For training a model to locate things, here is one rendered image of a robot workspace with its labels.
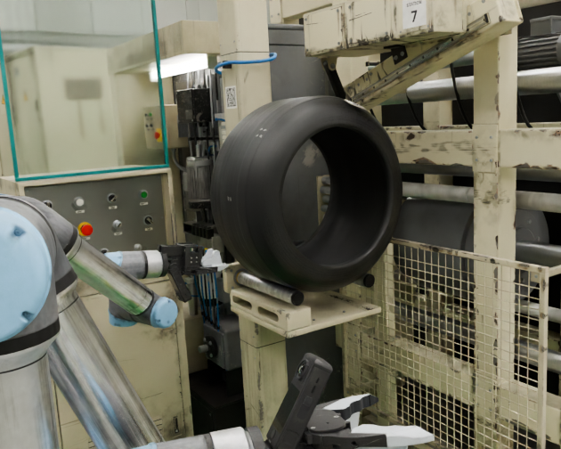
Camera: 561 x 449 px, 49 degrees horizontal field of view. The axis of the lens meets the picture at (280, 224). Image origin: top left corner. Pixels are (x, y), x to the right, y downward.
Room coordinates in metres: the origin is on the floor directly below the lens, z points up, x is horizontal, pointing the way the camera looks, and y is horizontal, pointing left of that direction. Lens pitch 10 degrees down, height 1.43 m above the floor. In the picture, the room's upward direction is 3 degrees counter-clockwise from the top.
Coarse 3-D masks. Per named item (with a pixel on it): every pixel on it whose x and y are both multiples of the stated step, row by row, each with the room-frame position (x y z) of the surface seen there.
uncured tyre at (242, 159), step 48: (240, 144) 1.79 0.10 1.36; (288, 144) 1.71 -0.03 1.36; (336, 144) 2.15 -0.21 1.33; (384, 144) 1.90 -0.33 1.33; (240, 192) 1.70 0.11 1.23; (336, 192) 2.16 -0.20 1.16; (384, 192) 2.05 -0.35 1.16; (240, 240) 1.74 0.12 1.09; (288, 240) 1.70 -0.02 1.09; (336, 240) 2.12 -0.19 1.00; (384, 240) 1.90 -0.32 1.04; (336, 288) 1.83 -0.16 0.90
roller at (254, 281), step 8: (240, 272) 2.04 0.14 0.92; (240, 280) 2.01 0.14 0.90; (248, 280) 1.97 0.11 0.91; (256, 280) 1.94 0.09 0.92; (264, 280) 1.91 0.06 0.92; (256, 288) 1.92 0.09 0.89; (264, 288) 1.88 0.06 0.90; (272, 288) 1.85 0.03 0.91; (280, 288) 1.82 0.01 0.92; (288, 288) 1.80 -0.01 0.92; (272, 296) 1.85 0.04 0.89; (280, 296) 1.80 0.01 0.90; (288, 296) 1.77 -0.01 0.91; (296, 296) 1.76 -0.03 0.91; (296, 304) 1.76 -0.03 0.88
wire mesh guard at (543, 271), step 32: (480, 256) 1.77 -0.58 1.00; (544, 288) 1.59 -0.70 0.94; (544, 320) 1.59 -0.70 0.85; (384, 352) 2.14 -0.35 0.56; (544, 352) 1.59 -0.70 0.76; (448, 384) 1.89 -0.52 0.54; (544, 384) 1.59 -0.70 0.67; (384, 416) 2.14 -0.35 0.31; (544, 416) 1.59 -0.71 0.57; (448, 448) 1.88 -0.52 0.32; (544, 448) 1.59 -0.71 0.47
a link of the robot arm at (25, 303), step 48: (0, 240) 0.53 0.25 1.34; (48, 240) 0.61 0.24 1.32; (0, 288) 0.53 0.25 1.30; (48, 288) 0.55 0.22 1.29; (0, 336) 0.52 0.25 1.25; (48, 336) 0.57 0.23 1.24; (0, 384) 0.54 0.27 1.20; (48, 384) 0.59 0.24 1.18; (0, 432) 0.54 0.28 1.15; (48, 432) 0.57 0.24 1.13
